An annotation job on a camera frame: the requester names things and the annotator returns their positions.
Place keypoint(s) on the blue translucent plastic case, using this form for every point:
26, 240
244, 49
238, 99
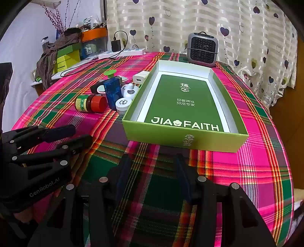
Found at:
112, 92

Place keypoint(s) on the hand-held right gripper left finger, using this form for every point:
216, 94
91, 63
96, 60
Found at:
122, 171

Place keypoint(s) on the purple branch decoration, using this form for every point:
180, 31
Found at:
55, 21

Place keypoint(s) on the green cardboard box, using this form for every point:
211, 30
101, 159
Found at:
182, 95

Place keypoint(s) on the brown patterned cloth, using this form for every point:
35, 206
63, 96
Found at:
51, 57

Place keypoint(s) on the heart print curtain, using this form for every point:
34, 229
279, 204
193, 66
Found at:
190, 28

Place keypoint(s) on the clear bin orange lid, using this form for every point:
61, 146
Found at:
93, 35

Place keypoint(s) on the black power adapter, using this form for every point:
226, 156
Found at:
116, 45

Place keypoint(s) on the clear jar black lid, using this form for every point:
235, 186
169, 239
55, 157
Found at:
45, 44

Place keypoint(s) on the person's left hand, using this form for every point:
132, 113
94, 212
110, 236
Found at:
22, 216

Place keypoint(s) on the white side table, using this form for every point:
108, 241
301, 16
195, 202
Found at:
78, 65

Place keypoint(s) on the yellow-green cardboard box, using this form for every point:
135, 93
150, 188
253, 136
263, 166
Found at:
66, 63

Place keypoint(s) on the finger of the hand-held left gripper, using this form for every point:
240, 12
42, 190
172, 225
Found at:
59, 133
79, 142

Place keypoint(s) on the brown glass bottle red cap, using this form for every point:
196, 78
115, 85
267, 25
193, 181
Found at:
95, 103

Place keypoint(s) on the white panda-shaped gadget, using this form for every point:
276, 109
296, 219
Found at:
128, 91

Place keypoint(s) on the green round knob gadget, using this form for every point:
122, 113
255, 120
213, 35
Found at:
110, 73

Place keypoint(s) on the black clip device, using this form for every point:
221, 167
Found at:
93, 88

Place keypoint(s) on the white power strip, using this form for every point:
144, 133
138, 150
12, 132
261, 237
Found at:
123, 53

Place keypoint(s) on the white USB charger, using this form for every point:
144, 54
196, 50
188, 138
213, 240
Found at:
140, 78

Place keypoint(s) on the dark green closed box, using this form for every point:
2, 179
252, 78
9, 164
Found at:
70, 49

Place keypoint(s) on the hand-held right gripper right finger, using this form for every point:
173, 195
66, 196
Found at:
184, 171

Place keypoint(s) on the wooden wardrobe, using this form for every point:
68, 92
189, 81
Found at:
289, 142

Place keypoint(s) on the clutter pile atop bin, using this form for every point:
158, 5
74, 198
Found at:
92, 22

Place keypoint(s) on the grey mini desk heater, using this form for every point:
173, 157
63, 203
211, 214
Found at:
201, 51

